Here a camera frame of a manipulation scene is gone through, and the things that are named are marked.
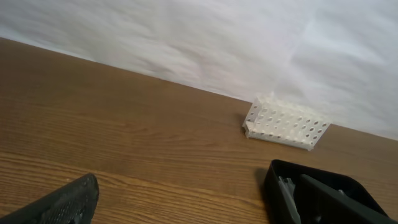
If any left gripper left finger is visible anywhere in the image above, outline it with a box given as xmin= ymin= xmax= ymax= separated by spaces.
xmin=0 ymin=173 xmax=100 ymax=224

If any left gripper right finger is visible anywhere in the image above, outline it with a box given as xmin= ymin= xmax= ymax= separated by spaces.
xmin=298 ymin=174 xmax=398 ymax=224

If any black tray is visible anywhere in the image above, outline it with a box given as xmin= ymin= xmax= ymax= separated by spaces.
xmin=263 ymin=159 xmax=390 ymax=224

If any white test tube rack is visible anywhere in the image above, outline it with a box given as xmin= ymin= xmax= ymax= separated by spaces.
xmin=242 ymin=92 xmax=331 ymax=152

